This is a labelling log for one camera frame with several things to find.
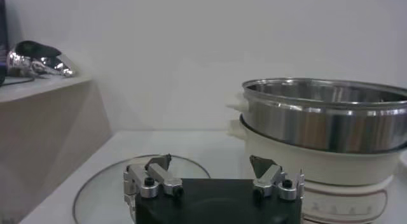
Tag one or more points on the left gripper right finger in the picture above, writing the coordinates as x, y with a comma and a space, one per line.
268, 177

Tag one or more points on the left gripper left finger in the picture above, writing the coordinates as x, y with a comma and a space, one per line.
159, 176

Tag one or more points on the round glass pot lid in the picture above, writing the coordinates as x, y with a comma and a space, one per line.
101, 196

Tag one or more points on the perforated steel steamer basket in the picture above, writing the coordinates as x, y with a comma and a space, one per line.
318, 126

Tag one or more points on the cream electric cooker pot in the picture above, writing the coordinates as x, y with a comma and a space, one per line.
334, 171

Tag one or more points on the white side table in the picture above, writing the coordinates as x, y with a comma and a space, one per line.
41, 126

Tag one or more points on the chrome and black headset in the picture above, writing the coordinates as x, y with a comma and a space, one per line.
35, 61

